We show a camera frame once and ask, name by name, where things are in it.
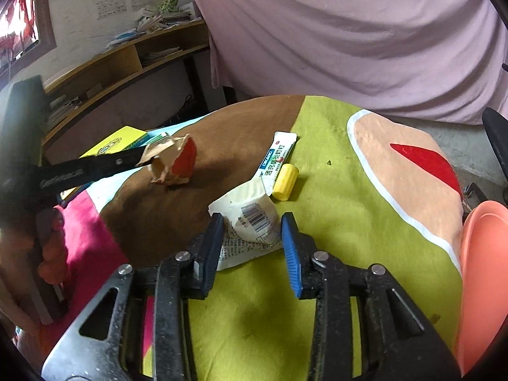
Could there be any salmon plastic waste bin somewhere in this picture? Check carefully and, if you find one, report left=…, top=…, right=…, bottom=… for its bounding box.
left=454, top=200, right=508, bottom=376

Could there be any black office chair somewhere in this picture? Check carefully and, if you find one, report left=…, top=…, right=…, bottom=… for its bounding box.
left=462, top=107, right=508, bottom=209

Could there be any wooden shelf desk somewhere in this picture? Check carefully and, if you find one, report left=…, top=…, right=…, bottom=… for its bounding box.
left=40, top=18, right=211, bottom=147

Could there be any pink hanging sheet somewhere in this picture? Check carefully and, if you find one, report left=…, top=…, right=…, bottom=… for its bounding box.
left=180, top=0, right=508, bottom=125

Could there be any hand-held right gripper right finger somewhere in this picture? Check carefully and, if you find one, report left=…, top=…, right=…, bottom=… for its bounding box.
left=280, top=211, right=463, bottom=381

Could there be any person's left hand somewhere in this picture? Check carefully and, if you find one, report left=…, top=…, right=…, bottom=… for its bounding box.
left=0, top=205, right=70, bottom=338

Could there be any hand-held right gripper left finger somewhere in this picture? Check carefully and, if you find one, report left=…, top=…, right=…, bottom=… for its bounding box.
left=42, top=212, right=227, bottom=381

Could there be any stack of papers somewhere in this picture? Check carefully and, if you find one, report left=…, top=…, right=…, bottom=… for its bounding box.
left=141, top=46, right=183, bottom=66

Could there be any yellow plastic cap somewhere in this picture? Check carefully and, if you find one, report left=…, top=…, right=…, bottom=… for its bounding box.
left=272, top=164, right=299, bottom=202

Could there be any colourful patchwork blanket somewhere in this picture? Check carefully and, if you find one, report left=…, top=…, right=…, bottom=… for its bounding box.
left=16, top=94, right=465, bottom=381

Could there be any white packet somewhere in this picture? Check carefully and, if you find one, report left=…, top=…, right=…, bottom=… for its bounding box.
left=208, top=178, right=282, bottom=272

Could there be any pile of books and papers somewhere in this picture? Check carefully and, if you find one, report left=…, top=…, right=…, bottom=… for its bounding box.
left=104, top=0, right=202, bottom=50

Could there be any red hanging cloth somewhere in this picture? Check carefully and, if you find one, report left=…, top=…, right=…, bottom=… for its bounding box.
left=0, top=0, right=38, bottom=60

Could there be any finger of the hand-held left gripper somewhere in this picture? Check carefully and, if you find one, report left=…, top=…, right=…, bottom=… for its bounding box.
left=0, top=146, right=153, bottom=229

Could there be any window frame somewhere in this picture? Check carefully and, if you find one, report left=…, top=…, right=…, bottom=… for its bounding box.
left=0, top=0, right=56, bottom=72

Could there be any brown paper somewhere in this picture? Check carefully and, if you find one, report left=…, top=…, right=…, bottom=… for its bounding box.
left=137, top=133, right=198, bottom=186

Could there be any small printed sachet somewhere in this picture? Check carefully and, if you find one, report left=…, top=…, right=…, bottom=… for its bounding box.
left=260, top=131, right=298, bottom=196

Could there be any yellow book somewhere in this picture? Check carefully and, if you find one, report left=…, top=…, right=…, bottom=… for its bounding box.
left=59, top=126, right=153, bottom=203

